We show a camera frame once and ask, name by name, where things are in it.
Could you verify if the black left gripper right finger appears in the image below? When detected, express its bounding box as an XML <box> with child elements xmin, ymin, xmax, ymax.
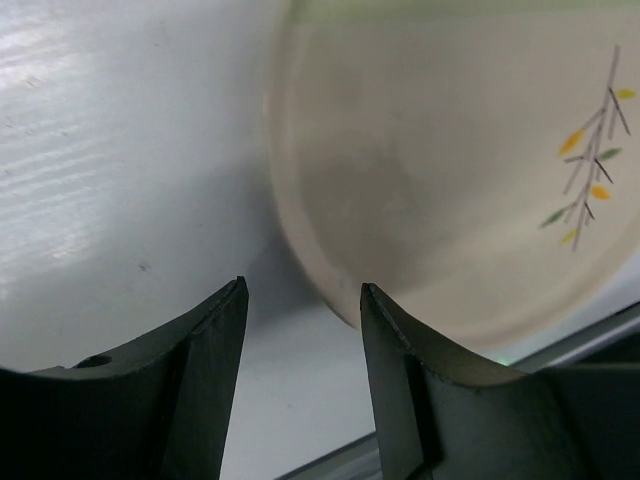
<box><xmin>359</xmin><ymin>282</ymin><xmax>640</xmax><ymax>480</ymax></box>

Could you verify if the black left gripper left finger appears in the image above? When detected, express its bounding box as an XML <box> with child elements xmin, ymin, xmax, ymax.
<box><xmin>1</xmin><ymin>278</ymin><xmax>249</xmax><ymax>479</ymax></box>

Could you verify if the beige round plate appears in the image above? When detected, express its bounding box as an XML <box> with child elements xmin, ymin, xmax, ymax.
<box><xmin>265</xmin><ymin>1</ymin><xmax>639</xmax><ymax>350</ymax></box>

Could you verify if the aluminium table rail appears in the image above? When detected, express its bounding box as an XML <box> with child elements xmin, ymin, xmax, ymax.
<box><xmin>269</xmin><ymin>304</ymin><xmax>640</xmax><ymax>480</ymax></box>

